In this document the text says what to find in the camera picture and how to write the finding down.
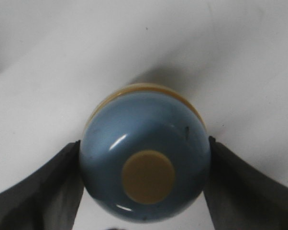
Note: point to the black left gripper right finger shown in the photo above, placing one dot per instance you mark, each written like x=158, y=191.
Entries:
x=239, y=197

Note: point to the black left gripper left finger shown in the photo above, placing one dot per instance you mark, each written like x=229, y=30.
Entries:
x=48, y=199

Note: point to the blue and cream desk bell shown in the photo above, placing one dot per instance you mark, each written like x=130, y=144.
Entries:
x=145, y=153

